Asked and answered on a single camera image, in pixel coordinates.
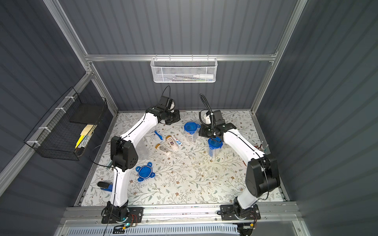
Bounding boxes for blue toothbrush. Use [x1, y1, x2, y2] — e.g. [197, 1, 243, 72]
[154, 130, 163, 140]

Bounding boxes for small toothpaste tube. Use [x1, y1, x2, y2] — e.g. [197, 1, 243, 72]
[172, 136, 183, 147]

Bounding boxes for blue jar lid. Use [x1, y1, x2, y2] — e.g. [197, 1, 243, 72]
[136, 162, 156, 182]

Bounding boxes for blue-lid clear jar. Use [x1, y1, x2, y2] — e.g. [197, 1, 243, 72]
[208, 137, 223, 158]
[136, 144, 149, 160]
[184, 122, 200, 143]

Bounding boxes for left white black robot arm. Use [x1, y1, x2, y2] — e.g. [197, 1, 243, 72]
[105, 106, 181, 222]

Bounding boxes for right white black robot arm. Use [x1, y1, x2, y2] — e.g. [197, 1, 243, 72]
[199, 110, 281, 219]

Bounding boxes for red pen cup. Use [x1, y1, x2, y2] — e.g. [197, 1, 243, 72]
[256, 144, 266, 152]

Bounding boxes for white tube in basket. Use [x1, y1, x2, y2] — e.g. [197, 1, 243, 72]
[193, 74, 214, 81]

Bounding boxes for yellow sticky notes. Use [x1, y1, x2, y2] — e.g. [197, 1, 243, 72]
[75, 124, 95, 148]

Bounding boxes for blue small box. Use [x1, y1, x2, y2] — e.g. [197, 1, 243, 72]
[97, 182, 113, 192]

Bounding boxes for white wire mesh basket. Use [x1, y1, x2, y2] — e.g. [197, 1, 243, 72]
[150, 58, 218, 83]

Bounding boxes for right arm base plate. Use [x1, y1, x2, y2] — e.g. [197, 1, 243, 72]
[217, 204, 261, 221]

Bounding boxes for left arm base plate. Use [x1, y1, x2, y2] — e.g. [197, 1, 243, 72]
[101, 206, 144, 224]

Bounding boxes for black wire wall basket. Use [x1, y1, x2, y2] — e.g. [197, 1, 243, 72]
[24, 89, 107, 161]

